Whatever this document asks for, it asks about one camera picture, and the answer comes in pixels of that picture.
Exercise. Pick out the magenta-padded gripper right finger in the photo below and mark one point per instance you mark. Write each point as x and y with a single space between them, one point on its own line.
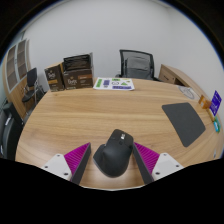
150 160

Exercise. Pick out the dark grey mouse pad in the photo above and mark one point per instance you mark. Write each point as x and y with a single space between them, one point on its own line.
184 122

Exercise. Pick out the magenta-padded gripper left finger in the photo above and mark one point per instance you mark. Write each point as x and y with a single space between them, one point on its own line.
76 159

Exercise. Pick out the small brown cardboard box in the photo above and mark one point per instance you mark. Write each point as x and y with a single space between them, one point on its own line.
54 78

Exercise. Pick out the open black box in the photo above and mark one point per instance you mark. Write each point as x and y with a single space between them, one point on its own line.
77 62

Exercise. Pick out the purple standing card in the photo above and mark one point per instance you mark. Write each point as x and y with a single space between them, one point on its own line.
215 103

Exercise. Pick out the black computer mouse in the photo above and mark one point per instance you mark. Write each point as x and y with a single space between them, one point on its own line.
115 155

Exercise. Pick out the green pack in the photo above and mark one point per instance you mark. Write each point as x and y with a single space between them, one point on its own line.
217 125

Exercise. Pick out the wooden side desk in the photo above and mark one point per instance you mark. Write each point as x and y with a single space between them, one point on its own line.
175 74

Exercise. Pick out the white sheet with coloured shapes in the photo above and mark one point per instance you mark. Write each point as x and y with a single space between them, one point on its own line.
113 84

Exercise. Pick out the black visitor chair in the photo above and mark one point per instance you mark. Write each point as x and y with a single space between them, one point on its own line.
31 78

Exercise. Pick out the round white grey disc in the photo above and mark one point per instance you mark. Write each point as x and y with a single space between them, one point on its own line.
186 92

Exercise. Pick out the wooden shelf unit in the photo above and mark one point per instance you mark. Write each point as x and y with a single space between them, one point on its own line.
15 70

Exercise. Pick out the black padded office chair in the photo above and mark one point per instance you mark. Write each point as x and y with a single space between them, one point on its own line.
10 133

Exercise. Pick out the grey backpack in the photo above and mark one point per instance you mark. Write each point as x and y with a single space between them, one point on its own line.
137 67

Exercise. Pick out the large brown cardboard box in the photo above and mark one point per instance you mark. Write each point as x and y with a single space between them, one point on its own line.
78 80

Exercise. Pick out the black mesh office chair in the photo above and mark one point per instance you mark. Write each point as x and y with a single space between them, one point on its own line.
136 53

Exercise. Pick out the orange box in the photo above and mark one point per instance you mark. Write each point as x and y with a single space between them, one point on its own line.
204 102

